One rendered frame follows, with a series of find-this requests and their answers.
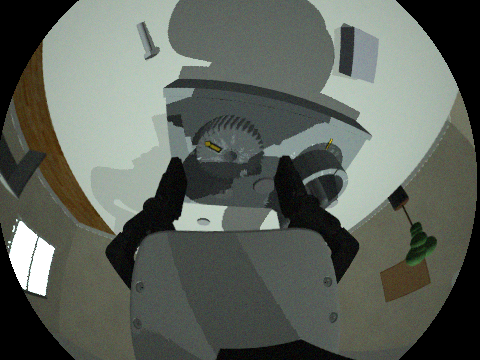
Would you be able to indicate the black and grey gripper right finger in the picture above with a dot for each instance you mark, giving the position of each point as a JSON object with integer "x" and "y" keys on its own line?
{"x": 310, "y": 215}

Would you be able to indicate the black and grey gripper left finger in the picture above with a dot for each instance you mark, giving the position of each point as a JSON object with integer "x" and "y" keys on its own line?
{"x": 167, "y": 203}

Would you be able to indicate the dark grey toothed gear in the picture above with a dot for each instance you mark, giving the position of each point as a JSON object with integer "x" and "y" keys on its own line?
{"x": 229, "y": 147}

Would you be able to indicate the grey bolt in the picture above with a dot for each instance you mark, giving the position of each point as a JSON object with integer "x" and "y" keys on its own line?
{"x": 144, "y": 38}

